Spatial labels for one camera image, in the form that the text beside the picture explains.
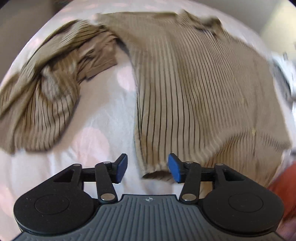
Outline brown striped shirt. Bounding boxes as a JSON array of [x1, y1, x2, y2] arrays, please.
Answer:
[[97, 11, 290, 186]]

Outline folded grey and white clothes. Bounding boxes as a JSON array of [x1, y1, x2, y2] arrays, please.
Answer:
[[270, 52, 295, 103]]

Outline red fleece sleeve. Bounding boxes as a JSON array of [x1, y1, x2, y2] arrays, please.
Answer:
[[265, 161, 296, 241]]

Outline pink dotted bed sheet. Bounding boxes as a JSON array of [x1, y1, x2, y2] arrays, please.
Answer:
[[1, 1, 270, 240]]

